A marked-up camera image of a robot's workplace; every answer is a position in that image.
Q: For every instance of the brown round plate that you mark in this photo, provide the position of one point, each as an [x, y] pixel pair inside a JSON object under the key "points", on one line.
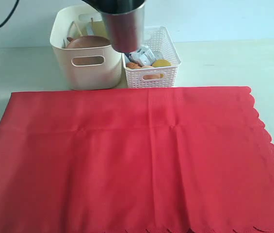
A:
{"points": [[88, 42]]}

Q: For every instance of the blue white milk carton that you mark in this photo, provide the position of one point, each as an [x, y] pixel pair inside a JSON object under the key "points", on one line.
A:
{"points": [[143, 56]]}

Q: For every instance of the red scalloped table cloth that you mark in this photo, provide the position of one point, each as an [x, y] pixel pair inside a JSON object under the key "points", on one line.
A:
{"points": [[152, 160]]}

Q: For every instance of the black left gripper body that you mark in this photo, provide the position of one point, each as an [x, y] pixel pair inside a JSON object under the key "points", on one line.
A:
{"points": [[115, 6]]}

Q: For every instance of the silver table knife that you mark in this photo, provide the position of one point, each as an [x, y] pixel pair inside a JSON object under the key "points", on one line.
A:
{"points": [[87, 28]]}

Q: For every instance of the cream plastic bin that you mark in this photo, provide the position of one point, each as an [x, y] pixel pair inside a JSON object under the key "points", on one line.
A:
{"points": [[104, 76]]}

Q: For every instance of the white woven plastic basket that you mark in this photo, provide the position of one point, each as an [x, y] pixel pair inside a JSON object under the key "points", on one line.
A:
{"points": [[161, 44]]}

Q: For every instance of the yellow lemon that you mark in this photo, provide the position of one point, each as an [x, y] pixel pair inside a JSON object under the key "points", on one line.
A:
{"points": [[159, 64]]}

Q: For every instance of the fried chicken nugget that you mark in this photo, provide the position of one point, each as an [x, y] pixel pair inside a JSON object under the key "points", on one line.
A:
{"points": [[132, 65]]}

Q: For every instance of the stainless steel cup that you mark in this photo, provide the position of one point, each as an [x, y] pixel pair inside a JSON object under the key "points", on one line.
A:
{"points": [[126, 30]]}

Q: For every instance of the brown egg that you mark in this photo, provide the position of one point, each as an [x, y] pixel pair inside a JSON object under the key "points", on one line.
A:
{"points": [[150, 76]]}

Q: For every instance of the pale green bowl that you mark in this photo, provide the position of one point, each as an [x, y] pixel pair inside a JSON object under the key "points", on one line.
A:
{"points": [[99, 29]]}

